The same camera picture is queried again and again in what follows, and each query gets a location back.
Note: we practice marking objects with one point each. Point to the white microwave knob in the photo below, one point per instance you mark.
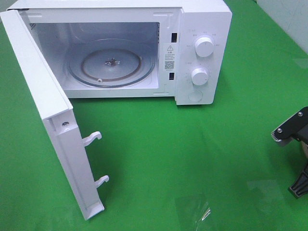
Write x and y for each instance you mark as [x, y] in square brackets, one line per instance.
[199, 76]
[204, 46]

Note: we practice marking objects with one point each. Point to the white microwave oven body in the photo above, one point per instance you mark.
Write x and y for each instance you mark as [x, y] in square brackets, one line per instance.
[58, 25]

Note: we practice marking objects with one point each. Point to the white microwave door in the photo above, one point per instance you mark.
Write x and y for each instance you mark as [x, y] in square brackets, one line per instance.
[56, 112]

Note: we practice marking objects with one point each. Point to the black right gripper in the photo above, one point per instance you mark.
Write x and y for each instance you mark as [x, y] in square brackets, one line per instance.
[300, 186]

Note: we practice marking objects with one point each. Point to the round microwave door button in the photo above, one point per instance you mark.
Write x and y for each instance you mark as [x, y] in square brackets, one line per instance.
[195, 96]

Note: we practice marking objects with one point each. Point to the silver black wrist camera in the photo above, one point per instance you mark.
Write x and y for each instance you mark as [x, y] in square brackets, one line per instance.
[283, 133]

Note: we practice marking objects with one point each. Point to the microwave warning label sticker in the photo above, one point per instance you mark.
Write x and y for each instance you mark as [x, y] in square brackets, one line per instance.
[170, 56]

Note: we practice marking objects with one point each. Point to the pink plastic plate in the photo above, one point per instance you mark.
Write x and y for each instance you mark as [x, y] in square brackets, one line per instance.
[305, 150]

